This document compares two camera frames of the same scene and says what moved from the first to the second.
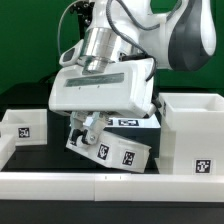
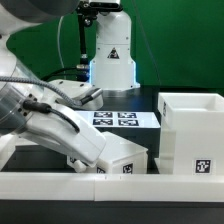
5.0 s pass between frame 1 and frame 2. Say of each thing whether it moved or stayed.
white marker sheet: stayed
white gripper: moved
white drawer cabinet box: stayed
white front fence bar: stayed
